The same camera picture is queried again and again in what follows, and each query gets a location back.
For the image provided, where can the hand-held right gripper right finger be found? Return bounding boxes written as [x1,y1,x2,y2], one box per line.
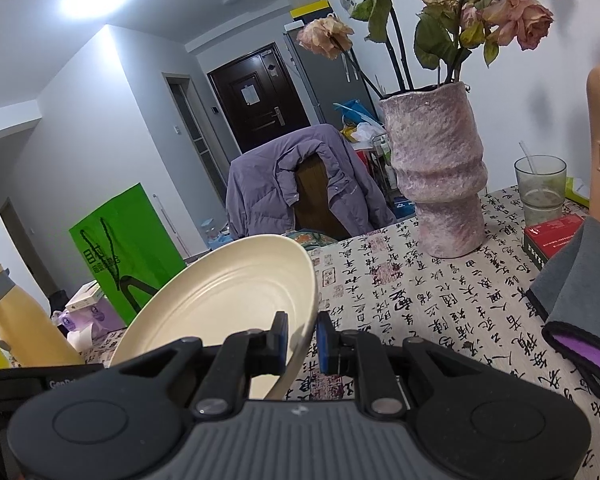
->
[316,311,481,418]

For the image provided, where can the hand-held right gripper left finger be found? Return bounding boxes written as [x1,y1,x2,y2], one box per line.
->
[107,311,290,422]

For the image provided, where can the cream round plate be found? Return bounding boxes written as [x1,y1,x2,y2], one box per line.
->
[109,234,317,402]

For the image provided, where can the yellow thermos jug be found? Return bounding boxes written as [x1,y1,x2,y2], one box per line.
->
[0,264,86,368]

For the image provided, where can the patterned seat cushion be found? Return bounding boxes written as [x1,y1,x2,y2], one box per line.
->
[285,229,341,248]

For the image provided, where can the calligraphy print tablecloth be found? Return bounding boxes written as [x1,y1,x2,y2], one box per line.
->
[80,185,600,480]

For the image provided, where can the purple tissue pack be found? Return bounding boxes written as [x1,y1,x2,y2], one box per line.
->
[52,300,128,351]

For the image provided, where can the white flat box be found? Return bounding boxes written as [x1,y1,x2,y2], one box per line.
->
[65,280,103,311]

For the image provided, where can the clear glass jar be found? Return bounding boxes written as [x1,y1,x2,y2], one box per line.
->
[202,217,223,246]

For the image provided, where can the brown wooden chair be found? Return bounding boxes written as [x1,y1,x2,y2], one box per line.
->
[294,152,351,241]

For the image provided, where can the purple puffer jacket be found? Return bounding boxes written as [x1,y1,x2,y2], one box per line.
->
[225,124,396,241]

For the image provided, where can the blue carton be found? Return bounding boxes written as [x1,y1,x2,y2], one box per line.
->
[390,197,418,221]

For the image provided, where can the green paper bag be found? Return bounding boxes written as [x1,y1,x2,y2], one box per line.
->
[69,183,186,326]

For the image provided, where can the metal trolley rack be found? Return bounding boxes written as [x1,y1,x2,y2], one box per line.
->
[370,132,406,201]

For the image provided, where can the pink textured vase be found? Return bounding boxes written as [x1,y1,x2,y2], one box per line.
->
[378,81,488,259]

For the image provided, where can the white plastic bag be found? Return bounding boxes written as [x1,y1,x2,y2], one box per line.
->
[352,121,388,146]

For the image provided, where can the grey interior doorway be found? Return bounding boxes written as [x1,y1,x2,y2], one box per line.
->
[161,72,231,233]

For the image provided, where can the blue plastic bag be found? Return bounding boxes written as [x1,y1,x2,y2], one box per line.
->
[332,100,378,128]

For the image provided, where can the dark brown entrance door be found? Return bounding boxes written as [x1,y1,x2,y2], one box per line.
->
[206,42,313,153]

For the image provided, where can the red and black box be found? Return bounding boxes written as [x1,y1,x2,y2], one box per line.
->
[522,214,588,261]

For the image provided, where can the grey refrigerator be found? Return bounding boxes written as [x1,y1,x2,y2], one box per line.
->
[283,10,381,128]

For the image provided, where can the clear drinking glass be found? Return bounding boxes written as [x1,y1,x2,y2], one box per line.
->
[514,155,567,227]

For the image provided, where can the grey and purple cloth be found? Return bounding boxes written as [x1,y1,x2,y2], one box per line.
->
[528,216,600,401]

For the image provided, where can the white folded umbrella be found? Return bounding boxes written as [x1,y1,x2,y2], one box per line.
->
[342,50,361,83]

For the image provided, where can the clear straw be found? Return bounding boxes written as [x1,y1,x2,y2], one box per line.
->
[519,140,540,176]

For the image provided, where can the yellow-green packet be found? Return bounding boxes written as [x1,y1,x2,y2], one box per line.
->
[565,177,592,208]

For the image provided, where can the yellow and black box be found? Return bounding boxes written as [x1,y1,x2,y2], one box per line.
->
[290,0,331,21]

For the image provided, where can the dried pink rose bouquet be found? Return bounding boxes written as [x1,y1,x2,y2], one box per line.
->
[297,0,555,98]

